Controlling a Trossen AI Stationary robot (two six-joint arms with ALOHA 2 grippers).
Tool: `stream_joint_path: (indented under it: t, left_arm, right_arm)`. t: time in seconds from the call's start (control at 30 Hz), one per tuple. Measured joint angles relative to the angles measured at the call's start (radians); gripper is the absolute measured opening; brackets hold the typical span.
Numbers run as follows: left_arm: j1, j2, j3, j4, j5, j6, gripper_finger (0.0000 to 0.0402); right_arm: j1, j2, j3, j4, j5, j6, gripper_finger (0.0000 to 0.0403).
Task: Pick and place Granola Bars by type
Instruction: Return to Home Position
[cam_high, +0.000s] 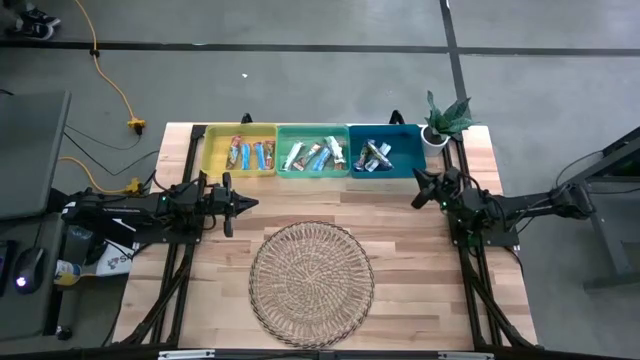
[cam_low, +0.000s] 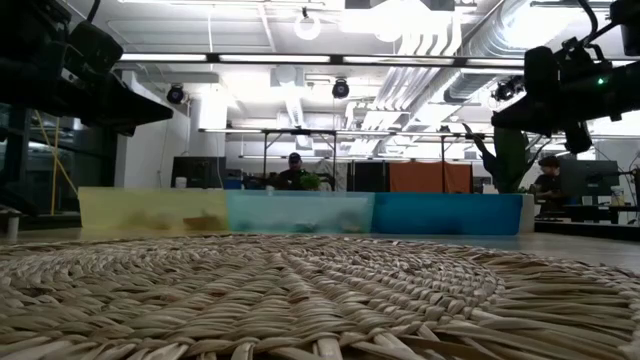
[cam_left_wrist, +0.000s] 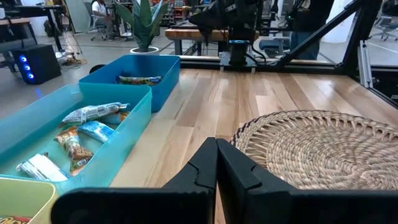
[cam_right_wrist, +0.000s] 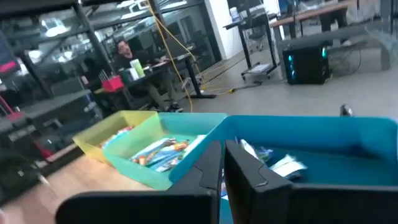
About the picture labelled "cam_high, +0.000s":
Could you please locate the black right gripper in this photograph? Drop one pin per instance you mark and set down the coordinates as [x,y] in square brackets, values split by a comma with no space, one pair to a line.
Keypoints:
[447,185]

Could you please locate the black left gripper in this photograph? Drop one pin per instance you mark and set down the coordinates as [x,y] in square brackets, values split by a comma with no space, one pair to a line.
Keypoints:
[217,200]

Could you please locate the red green granola bar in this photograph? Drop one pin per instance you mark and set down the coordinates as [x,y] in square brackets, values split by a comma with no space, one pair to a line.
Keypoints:
[234,152]

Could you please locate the dark blue granola bar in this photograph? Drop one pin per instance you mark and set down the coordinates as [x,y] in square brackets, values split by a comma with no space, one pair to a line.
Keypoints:
[360,161]

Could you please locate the green brown granola bar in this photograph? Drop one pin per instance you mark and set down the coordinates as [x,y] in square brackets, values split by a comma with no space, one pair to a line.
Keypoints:
[308,156]

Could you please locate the green orange granola bar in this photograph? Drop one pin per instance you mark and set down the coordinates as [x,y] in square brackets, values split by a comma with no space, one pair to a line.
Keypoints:
[343,147]

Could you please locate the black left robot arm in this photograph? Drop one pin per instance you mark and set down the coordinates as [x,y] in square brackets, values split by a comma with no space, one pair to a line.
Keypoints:
[90,210]

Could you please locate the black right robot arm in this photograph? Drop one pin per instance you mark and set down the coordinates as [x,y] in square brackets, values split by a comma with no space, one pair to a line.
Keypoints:
[525,205]

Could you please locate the blue plastic bin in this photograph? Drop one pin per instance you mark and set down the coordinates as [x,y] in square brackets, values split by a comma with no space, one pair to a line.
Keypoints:
[407,160]

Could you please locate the potted plant white pot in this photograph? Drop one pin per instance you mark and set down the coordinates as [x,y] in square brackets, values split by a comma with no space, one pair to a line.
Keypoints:
[434,145]

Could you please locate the yellow plastic bin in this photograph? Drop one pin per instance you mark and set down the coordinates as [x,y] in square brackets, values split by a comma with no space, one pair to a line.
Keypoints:
[215,150]

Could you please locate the black clamp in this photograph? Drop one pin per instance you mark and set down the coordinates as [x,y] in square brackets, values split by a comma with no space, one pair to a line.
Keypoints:
[396,117]
[246,118]

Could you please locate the teal plastic bin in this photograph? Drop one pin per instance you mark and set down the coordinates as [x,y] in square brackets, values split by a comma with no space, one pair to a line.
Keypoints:
[310,175]

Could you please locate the round woven straw placemat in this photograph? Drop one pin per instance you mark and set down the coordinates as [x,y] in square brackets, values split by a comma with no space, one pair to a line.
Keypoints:
[310,300]

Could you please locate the white printed bag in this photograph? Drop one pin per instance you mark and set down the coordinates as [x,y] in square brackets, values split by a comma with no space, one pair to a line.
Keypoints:
[117,262]

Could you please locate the black floor tape strip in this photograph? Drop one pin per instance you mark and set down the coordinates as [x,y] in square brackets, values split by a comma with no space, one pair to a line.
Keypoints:
[250,47]
[445,20]

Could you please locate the black container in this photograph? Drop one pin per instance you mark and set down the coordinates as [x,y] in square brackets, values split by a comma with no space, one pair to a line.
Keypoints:
[80,245]

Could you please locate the yellow white bottle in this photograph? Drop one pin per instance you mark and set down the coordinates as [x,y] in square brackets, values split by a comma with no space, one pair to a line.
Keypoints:
[67,272]

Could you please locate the grey desk top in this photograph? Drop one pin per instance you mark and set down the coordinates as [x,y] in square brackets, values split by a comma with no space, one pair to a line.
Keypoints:
[30,150]

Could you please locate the black computer mouse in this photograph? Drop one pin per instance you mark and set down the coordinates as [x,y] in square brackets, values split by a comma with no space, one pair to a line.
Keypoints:
[30,265]

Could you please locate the black caster wheel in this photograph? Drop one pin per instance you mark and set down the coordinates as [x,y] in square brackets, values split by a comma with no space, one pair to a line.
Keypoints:
[63,333]

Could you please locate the grey side table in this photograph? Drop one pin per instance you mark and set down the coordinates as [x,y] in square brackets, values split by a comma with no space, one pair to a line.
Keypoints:
[30,315]

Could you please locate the person's black shoe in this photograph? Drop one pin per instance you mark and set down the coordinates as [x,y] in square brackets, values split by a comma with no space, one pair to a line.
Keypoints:
[45,19]
[37,31]

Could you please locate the black aluminium frame rails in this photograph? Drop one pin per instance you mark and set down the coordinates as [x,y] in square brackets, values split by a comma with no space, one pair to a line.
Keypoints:
[470,257]
[181,255]

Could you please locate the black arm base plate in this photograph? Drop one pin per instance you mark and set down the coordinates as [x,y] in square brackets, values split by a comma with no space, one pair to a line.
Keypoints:
[505,239]
[150,239]

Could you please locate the silver metal bracket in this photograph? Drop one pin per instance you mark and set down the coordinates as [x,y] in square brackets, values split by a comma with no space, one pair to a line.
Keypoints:
[465,356]
[187,354]

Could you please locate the grey metal desk frame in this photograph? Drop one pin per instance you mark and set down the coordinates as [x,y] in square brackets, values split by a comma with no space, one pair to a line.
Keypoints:
[607,240]

